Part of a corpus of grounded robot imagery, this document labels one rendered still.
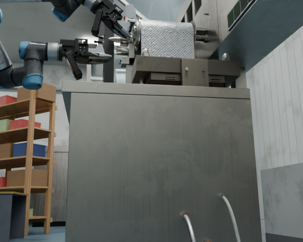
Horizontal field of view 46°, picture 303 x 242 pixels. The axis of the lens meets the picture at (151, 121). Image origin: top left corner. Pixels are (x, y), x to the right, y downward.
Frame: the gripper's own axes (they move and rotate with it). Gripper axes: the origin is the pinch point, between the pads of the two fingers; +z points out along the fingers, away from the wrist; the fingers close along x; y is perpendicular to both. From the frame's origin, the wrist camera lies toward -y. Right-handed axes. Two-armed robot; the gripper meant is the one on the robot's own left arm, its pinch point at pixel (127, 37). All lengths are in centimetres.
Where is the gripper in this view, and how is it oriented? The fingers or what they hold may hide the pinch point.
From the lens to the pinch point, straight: 164.3
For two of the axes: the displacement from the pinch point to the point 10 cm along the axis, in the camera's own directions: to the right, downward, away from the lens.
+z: 7.6, 6.5, -0.2
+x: -1.7, 2.3, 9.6
